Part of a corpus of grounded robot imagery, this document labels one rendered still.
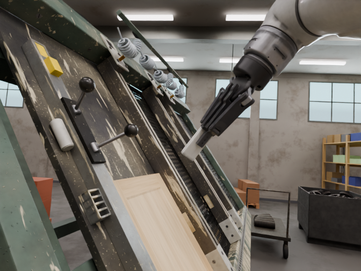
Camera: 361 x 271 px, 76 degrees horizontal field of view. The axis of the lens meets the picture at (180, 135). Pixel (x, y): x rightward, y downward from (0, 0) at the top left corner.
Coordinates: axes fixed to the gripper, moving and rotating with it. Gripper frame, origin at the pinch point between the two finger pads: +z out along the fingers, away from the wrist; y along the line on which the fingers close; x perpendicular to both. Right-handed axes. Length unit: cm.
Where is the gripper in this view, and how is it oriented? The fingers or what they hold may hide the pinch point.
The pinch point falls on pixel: (196, 143)
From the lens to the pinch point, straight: 49.4
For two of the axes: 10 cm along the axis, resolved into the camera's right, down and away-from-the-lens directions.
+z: -6.1, 7.9, 1.0
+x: 7.7, 5.5, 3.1
